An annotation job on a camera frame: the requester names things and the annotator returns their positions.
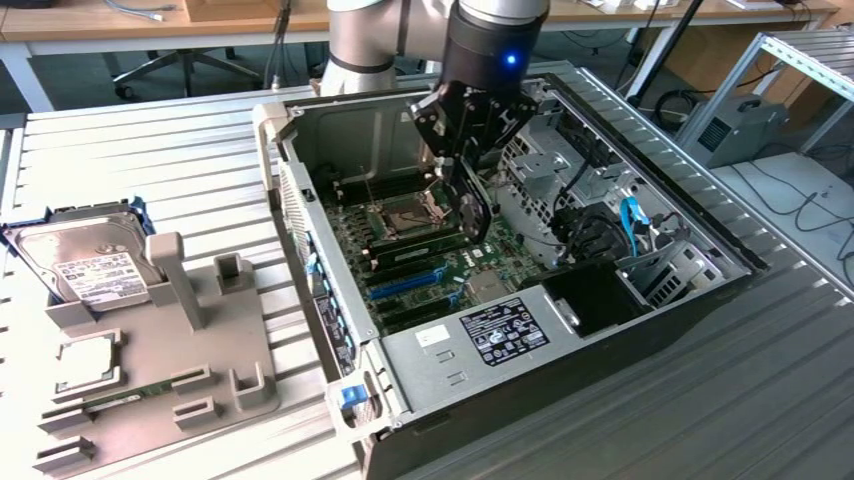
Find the grey parts rack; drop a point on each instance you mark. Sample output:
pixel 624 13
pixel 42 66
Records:
pixel 167 350

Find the wooden desk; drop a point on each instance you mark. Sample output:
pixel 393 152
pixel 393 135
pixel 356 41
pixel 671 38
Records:
pixel 201 20

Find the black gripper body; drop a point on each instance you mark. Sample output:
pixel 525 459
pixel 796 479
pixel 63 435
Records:
pixel 490 55

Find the green motherboard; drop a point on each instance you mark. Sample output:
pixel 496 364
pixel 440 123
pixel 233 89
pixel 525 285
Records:
pixel 428 240

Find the CPU socket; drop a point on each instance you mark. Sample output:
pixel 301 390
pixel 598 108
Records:
pixel 404 217

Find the blue expansion slot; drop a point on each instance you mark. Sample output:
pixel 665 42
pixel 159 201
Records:
pixel 408 286

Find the silver chipset heatsink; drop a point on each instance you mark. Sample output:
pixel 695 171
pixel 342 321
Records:
pixel 486 289

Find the office chair base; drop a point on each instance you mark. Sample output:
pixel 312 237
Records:
pixel 183 70

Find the black graphics card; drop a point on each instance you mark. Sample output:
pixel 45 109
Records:
pixel 473 205

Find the open black PC case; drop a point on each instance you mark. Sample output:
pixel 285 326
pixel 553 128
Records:
pixel 601 360

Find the metal drive cage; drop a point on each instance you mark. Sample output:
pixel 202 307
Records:
pixel 554 175

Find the installed RAM stick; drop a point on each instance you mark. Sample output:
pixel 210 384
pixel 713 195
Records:
pixel 417 254

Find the grey power supply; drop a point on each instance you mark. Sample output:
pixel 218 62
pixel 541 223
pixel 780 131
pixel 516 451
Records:
pixel 488 360

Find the green RAM stick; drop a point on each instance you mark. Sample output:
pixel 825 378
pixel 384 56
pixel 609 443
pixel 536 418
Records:
pixel 127 395

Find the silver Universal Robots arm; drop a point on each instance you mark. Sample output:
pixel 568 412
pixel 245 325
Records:
pixel 361 40

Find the silver CPU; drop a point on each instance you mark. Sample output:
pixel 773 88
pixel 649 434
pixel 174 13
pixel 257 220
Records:
pixel 87 365

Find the grey equipment box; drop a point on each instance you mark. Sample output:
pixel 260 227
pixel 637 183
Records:
pixel 741 125

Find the hard disk in blue carrier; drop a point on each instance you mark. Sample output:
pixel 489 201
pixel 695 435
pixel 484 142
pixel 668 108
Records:
pixel 81 255

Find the blue case latch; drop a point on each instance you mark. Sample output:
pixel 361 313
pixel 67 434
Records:
pixel 352 397

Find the aluminium slat table frame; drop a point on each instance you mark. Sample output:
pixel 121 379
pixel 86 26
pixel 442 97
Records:
pixel 795 75

